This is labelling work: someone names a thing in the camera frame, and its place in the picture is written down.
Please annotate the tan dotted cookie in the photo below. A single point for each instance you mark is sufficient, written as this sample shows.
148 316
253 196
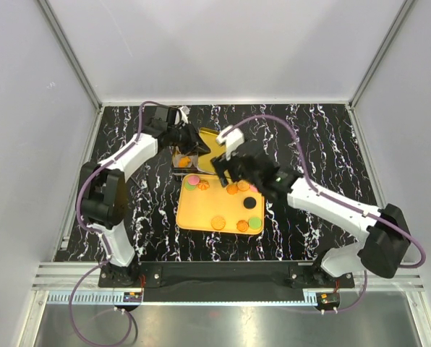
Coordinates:
243 185
218 223

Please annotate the black round cookie right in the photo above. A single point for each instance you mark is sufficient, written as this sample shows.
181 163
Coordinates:
249 203

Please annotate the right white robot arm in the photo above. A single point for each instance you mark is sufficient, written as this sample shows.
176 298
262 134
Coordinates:
380 233

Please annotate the white paper cup front-left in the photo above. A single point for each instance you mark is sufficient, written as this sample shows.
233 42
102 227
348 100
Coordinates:
178 157

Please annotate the pink round cookie left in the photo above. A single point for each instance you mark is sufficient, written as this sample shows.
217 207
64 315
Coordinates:
193 179

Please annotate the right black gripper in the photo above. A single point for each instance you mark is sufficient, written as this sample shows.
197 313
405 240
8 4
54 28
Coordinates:
221 165

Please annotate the orange connector board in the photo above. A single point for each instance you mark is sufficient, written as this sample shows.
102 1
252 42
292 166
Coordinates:
329 299
133 297

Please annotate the orange swirl cookie centre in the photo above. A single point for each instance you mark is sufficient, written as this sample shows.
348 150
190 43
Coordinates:
232 189

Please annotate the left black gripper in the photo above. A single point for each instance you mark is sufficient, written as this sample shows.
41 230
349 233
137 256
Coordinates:
194 142

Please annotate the left orange connector board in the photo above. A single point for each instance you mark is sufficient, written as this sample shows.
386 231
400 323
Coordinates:
133 297

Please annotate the orange swirl cookie bottom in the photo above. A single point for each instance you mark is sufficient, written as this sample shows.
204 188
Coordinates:
242 226

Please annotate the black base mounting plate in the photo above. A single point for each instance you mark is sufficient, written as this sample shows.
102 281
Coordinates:
297 274

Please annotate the tan dotted cookie bottom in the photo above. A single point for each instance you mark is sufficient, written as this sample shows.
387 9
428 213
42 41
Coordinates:
218 223

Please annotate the yellow plastic tray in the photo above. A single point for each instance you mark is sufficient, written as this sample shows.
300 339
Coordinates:
196 208

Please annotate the tan dotted cookie top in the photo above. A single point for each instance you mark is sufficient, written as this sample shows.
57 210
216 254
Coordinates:
243 185

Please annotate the right orange connector board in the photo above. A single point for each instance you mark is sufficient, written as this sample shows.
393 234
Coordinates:
329 299

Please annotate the orange fish cookie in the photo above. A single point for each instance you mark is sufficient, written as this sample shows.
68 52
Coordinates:
185 162

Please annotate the green round cookie right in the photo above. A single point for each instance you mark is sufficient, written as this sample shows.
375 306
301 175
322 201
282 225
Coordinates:
255 223

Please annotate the green round cookie left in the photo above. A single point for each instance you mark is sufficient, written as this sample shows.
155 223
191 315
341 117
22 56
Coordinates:
189 186

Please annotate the gold tin lid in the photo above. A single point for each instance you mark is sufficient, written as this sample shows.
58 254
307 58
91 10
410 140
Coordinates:
204 161

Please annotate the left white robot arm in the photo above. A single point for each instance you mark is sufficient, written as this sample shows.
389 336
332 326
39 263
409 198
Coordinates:
102 197

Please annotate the green round cookie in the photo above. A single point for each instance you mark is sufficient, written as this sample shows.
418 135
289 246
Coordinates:
255 223
189 186

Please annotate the orange swirl cookie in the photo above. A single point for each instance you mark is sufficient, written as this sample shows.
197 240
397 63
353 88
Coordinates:
242 226
232 189
203 185

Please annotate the orange swirl cookie left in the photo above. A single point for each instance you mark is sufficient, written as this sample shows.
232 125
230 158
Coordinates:
203 185

